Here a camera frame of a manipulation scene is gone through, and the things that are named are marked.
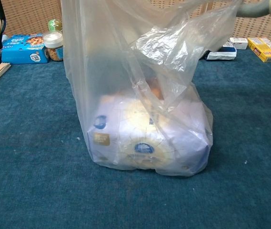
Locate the white tissue pack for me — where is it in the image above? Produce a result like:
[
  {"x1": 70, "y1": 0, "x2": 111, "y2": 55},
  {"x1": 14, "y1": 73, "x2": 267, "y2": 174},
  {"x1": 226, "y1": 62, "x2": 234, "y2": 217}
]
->
[{"x1": 87, "y1": 94, "x2": 213, "y2": 176}]

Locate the black pink packet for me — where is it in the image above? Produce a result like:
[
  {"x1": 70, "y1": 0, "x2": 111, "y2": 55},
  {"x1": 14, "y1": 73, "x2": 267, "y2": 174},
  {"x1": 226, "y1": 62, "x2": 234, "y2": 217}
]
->
[{"x1": 205, "y1": 42, "x2": 237, "y2": 61}]

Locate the blue carpet table cover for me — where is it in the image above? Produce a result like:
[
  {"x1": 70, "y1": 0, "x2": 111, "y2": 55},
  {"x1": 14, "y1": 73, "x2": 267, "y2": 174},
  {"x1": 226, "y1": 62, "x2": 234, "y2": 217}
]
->
[{"x1": 0, "y1": 44, "x2": 271, "y2": 229}]

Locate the wicker folding screen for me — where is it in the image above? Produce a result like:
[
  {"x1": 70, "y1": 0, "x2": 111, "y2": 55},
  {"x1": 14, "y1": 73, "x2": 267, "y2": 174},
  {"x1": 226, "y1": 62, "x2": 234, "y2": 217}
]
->
[{"x1": 0, "y1": 0, "x2": 271, "y2": 46}]

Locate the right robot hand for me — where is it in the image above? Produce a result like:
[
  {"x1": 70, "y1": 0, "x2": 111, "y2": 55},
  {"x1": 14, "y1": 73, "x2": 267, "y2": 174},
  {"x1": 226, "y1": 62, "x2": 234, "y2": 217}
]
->
[{"x1": 236, "y1": 0, "x2": 271, "y2": 18}]

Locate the green plastic bottle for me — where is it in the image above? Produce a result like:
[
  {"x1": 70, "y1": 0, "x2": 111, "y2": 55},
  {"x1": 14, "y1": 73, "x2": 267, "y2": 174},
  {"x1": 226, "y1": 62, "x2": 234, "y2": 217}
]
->
[{"x1": 48, "y1": 19, "x2": 63, "y2": 34}]

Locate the small white box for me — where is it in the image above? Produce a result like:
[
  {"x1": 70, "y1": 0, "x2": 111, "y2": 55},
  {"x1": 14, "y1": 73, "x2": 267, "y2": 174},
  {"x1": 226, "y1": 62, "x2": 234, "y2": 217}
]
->
[{"x1": 229, "y1": 37, "x2": 249, "y2": 50}]

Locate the clear plastic shopping bag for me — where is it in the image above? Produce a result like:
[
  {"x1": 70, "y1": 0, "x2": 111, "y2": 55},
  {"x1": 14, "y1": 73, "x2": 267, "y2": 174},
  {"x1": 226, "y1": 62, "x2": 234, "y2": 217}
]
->
[{"x1": 60, "y1": 0, "x2": 243, "y2": 177}]

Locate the blue cookie box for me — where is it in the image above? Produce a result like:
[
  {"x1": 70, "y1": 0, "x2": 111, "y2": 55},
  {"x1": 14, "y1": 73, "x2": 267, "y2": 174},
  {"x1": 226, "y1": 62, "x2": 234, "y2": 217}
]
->
[{"x1": 1, "y1": 33, "x2": 50, "y2": 64}]

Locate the glass jar white lid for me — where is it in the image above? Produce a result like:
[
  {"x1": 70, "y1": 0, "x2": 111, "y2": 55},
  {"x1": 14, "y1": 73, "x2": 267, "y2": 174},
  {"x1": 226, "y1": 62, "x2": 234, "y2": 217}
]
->
[{"x1": 43, "y1": 31, "x2": 64, "y2": 62}]

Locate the yellow box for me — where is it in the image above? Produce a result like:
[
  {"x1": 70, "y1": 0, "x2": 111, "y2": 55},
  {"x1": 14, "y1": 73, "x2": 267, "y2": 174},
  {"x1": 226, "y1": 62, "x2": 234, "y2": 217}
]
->
[{"x1": 247, "y1": 37, "x2": 271, "y2": 63}]

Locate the brown snack packet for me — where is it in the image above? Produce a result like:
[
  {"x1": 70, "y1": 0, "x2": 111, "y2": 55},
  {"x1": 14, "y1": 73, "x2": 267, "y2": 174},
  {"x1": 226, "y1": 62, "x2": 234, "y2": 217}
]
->
[{"x1": 142, "y1": 73, "x2": 167, "y2": 100}]

